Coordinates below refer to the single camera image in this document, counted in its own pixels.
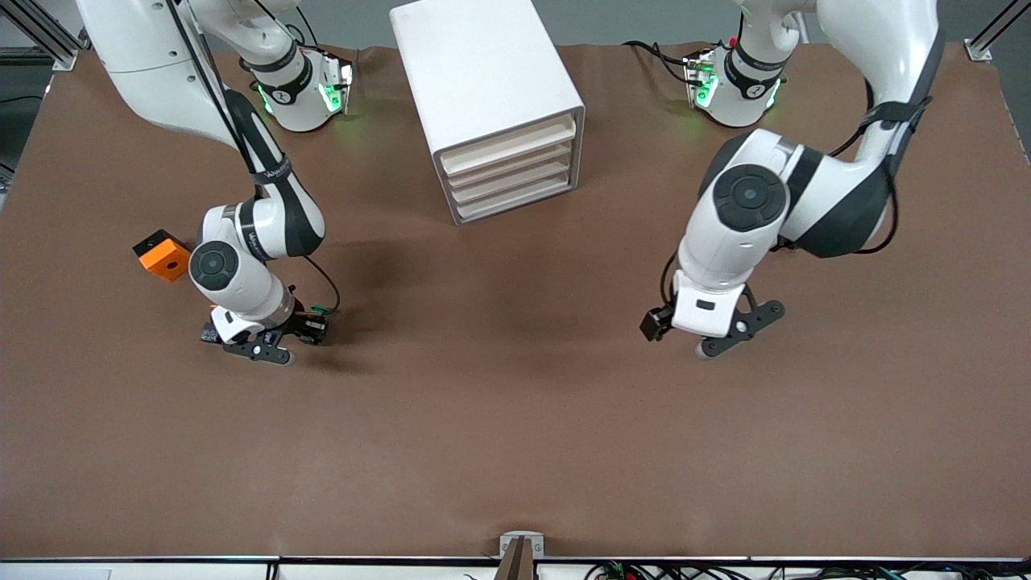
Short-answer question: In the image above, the brown camera post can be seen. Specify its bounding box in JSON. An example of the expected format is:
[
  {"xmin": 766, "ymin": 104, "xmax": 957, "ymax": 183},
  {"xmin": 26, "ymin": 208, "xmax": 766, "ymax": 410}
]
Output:
[{"xmin": 493, "ymin": 537, "xmax": 538, "ymax": 580}]

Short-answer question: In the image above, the white plastic drawer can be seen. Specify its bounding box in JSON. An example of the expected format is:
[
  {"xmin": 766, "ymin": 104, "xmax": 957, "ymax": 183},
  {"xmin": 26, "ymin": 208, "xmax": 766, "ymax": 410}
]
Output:
[
  {"xmin": 455, "ymin": 177, "xmax": 579, "ymax": 226},
  {"xmin": 449, "ymin": 159, "xmax": 579, "ymax": 209},
  {"xmin": 445, "ymin": 139, "xmax": 579, "ymax": 193},
  {"xmin": 440, "ymin": 114, "xmax": 579, "ymax": 176}
]

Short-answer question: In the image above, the black cable bundle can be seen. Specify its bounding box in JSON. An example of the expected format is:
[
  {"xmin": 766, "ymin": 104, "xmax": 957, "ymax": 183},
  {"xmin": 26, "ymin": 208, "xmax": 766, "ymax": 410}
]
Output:
[{"xmin": 584, "ymin": 560, "xmax": 1031, "ymax": 580}]

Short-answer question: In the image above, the black base cable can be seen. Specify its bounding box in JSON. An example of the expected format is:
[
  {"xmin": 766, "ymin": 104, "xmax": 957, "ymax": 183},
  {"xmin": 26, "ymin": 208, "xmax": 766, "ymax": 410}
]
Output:
[
  {"xmin": 266, "ymin": 6, "xmax": 321, "ymax": 51},
  {"xmin": 622, "ymin": 39, "xmax": 700, "ymax": 85}
]

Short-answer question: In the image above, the grey metal bracket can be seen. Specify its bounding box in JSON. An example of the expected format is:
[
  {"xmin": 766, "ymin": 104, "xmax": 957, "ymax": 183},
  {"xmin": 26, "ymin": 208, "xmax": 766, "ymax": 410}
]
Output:
[{"xmin": 499, "ymin": 531, "xmax": 546, "ymax": 558}]

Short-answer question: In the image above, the orange button enclosure box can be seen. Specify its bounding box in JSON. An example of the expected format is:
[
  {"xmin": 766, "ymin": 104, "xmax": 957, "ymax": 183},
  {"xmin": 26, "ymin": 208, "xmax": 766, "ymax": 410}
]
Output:
[{"xmin": 132, "ymin": 229, "xmax": 194, "ymax": 284}]

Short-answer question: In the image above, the aluminium frame profile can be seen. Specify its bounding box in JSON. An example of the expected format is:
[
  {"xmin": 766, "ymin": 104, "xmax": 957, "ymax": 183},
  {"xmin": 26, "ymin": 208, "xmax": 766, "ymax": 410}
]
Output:
[
  {"xmin": 0, "ymin": 0, "xmax": 91, "ymax": 71},
  {"xmin": 965, "ymin": 0, "xmax": 1031, "ymax": 63}
]

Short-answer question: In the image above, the white drawer cabinet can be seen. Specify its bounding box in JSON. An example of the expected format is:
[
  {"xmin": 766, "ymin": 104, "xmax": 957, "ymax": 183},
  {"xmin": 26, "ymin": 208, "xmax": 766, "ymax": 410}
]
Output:
[{"xmin": 389, "ymin": 0, "xmax": 586, "ymax": 226}]

